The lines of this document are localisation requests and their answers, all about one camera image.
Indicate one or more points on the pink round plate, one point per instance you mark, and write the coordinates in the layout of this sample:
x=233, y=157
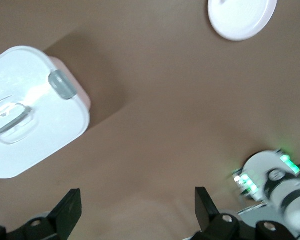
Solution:
x=240, y=17

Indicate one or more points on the white lidded storage box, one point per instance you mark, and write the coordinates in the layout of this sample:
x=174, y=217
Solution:
x=40, y=140

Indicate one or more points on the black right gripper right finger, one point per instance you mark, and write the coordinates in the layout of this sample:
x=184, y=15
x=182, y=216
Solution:
x=205, y=212

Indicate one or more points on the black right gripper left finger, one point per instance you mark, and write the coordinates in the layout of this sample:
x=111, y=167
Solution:
x=67, y=212

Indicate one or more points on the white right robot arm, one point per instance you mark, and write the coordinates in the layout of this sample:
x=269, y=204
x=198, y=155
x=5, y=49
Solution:
x=290, y=197

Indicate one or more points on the brown table cover mat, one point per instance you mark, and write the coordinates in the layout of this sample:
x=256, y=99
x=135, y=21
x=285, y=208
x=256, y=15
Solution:
x=165, y=100

